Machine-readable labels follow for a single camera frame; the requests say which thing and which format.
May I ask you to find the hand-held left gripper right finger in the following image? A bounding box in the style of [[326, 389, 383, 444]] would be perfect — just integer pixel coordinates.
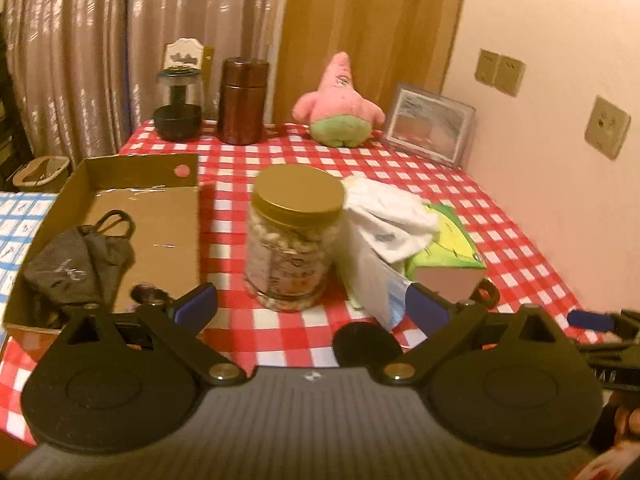
[[382, 280, 571, 388]]

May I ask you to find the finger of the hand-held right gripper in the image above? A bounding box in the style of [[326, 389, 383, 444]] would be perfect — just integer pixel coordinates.
[[567, 309, 640, 347]]

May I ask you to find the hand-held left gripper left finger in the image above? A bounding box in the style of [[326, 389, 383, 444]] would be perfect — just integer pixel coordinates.
[[60, 282, 248, 387]]

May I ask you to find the blue face mask packet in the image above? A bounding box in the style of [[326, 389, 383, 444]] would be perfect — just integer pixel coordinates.
[[344, 227, 417, 332]]

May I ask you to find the cardboard box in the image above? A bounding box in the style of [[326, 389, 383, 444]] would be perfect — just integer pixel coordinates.
[[2, 152, 203, 342]]

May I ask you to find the white cloth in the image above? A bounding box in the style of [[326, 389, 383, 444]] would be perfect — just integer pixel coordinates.
[[340, 175, 441, 263]]

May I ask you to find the person's right hand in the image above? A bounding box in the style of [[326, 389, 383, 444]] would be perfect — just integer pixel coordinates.
[[614, 404, 640, 437]]

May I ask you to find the green box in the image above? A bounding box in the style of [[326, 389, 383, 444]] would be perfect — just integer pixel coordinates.
[[404, 202, 488, 306]]

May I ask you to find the black round lid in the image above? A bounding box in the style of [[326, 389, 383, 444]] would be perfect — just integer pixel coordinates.
[[332, 322, 403, 368]]

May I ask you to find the gold lid nut jar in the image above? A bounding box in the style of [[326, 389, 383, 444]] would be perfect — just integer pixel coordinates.
[[244, 164, 348, 313]]

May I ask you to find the dark grey cloth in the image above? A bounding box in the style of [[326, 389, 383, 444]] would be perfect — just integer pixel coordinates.
[[22, 210, 137, 328]]

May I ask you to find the black bowl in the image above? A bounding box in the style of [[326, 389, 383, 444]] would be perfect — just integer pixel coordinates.
[[152, 104, 203, 142]]

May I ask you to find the blue checked bed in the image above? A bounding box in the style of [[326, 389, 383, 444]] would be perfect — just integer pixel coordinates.
[[0, 191, 58, 313]]

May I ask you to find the beige basket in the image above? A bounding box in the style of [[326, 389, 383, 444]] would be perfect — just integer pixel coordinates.
[[11, 156, 71, 193]]

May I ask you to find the brown metal canister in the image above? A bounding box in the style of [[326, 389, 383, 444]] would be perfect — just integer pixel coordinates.
[[216, 56, 271, 146]]

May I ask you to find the pink starfish plush toy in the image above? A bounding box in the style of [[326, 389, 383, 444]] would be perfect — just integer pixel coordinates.
[[291, 51, 387, 148]]

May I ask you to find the glass jar dark lid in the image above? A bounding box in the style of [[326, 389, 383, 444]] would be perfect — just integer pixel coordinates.
[[156, 66, 205, 110]]

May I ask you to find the white wooden chair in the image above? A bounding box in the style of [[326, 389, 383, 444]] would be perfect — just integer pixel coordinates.
[[162, 37, 216, 111]]

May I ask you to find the black rack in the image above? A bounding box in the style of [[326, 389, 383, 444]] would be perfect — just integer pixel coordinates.
[[0, 30, 32, 186]]

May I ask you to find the beige curtain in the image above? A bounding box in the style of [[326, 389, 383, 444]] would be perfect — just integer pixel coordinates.
[[0, 0, 292, 166]]

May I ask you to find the wooden door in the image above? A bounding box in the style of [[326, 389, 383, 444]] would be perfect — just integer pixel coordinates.
[[272, 0, 471, 126]]

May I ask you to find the silver picture frame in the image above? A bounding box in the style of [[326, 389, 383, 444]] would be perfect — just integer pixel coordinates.
[[382, 82, 476, 168]]

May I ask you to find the wall socket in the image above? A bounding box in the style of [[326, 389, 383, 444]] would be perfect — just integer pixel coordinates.
[[495, 55, 527, 97], [474, 49, 499, 86], [585, 95, 632, 161]]

